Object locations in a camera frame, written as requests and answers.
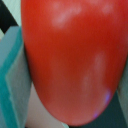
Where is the gripper teal padded right finger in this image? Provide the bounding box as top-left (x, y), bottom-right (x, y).
top-left (111, 66), bottom-right (128, 128)

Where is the gripper teal padded left finger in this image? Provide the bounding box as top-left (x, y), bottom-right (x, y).
top-left (0, 27), bottom-right (31, 128)

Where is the red toy tomato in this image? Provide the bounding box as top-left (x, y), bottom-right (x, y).
top-left (21, 0), bottom-right (128, 126)

